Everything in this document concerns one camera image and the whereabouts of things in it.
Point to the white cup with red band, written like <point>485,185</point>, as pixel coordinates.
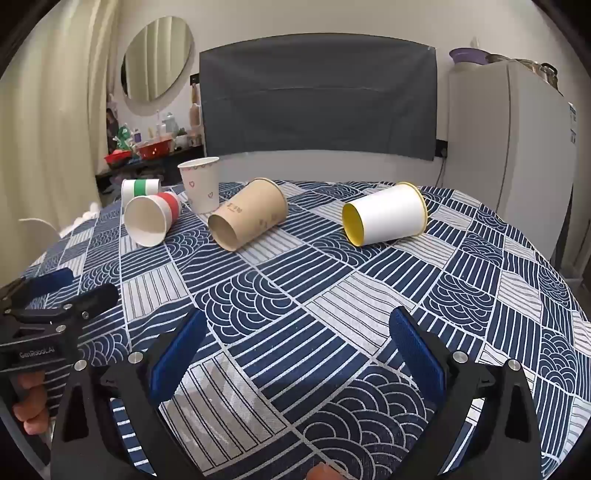
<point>147,224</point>

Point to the red basket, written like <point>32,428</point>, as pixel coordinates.
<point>156,150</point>

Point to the dark grey cloth cover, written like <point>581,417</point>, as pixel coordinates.
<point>318,97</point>

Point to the white cup with heart print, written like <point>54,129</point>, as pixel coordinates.
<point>199,184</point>

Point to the dark side table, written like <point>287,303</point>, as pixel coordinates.
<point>111,177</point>

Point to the purple basin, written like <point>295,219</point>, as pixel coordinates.
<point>467,56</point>

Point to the white cup with yellow inside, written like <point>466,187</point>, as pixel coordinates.
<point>392,214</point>

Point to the white cup with green band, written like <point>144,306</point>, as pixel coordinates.
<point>141,188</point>

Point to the wall outlet with plug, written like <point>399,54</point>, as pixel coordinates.
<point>442,147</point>

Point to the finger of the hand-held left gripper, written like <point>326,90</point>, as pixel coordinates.
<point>48,279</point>
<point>97,297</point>

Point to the beige curtain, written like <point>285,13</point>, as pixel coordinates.
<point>55,115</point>

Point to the blue and white patterned tablecloth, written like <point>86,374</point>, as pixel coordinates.
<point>295,300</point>

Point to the person's right hand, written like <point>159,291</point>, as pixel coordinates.
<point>325,473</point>

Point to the person's left hand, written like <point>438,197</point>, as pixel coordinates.
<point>30,408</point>

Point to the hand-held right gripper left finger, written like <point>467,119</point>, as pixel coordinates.
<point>179,357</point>

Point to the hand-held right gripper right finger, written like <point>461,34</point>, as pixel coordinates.
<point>416,357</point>

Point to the brown paper cup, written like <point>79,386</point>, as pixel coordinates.
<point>251,212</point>

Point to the green toy figure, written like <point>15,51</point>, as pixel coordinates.
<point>124,137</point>

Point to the metal pot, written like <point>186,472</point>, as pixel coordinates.
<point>545,73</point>

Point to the red bowl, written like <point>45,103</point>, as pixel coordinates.
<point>117,158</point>

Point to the white refrigerator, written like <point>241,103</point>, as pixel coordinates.
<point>508,138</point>

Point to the oval wall mirror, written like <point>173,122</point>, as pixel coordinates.
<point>157,60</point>

